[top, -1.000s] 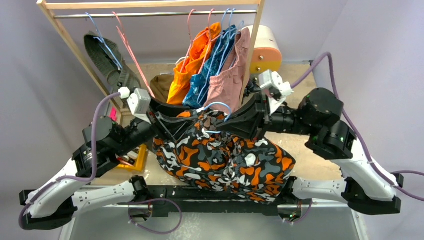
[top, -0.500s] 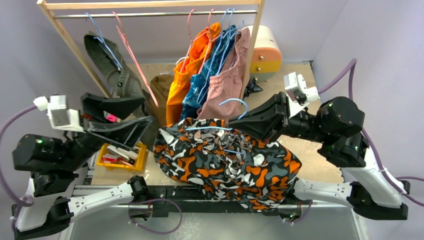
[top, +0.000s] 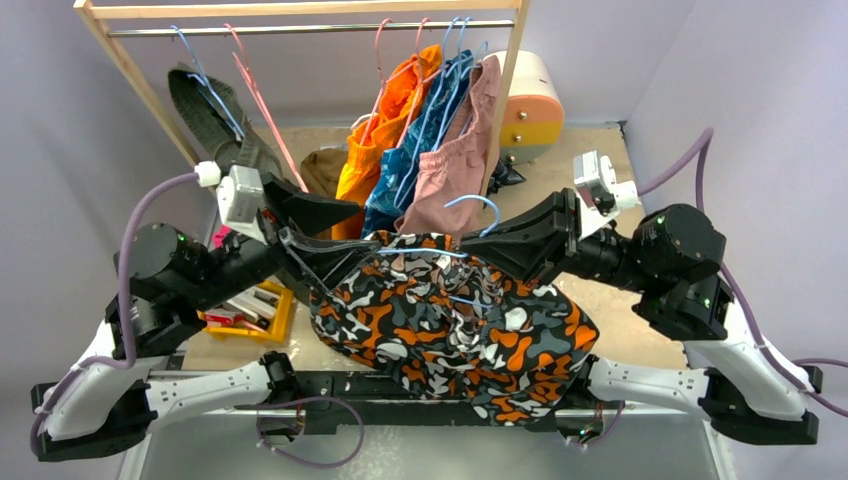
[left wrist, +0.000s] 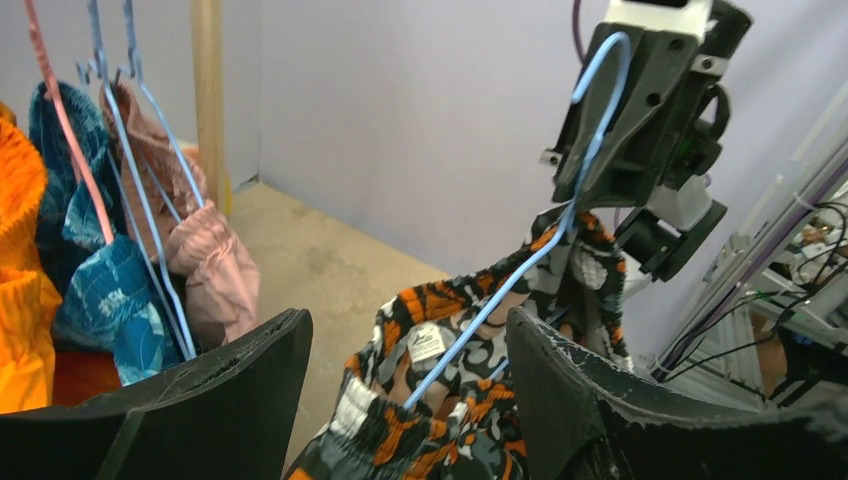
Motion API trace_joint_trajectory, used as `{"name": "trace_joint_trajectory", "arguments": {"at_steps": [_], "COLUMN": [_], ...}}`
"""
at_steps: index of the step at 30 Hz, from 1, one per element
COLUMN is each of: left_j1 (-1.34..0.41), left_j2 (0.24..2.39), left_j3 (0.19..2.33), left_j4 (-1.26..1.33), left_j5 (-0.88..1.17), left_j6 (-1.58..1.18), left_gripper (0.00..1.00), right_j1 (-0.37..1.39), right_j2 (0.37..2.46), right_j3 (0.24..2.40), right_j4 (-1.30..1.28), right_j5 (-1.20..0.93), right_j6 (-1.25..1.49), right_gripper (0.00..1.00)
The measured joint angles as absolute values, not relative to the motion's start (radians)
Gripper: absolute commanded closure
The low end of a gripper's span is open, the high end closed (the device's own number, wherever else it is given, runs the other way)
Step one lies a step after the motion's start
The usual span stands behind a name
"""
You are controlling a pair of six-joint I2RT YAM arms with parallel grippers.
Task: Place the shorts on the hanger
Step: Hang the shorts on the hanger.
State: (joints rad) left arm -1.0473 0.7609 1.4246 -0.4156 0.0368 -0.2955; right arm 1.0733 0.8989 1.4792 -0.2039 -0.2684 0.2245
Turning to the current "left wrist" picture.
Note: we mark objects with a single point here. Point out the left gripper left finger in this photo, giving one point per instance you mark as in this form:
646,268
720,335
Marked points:
227,414

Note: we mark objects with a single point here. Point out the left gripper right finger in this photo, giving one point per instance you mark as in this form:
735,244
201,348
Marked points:
582,417

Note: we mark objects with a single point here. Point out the wooden clothes rack frame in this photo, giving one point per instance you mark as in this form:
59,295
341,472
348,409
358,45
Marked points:
207,52

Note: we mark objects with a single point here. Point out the pink shorts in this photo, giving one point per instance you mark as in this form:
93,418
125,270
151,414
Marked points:
221,279

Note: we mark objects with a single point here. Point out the camouflage orange black shorts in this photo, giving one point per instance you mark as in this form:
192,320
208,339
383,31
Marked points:
428,396

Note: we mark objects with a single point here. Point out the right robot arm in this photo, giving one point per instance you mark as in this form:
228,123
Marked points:
663,235

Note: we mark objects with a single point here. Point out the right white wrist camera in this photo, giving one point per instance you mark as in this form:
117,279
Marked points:
684,17

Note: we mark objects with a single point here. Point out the blue wire hanger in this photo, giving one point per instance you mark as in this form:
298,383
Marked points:
620,43

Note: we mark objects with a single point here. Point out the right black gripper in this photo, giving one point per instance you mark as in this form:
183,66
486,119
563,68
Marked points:
669,122

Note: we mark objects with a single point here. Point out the blue patterned shorts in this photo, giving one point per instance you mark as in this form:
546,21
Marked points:
109,304

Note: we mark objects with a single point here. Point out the blue hanger holding pink shorts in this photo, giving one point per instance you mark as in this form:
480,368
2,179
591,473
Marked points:
134,70

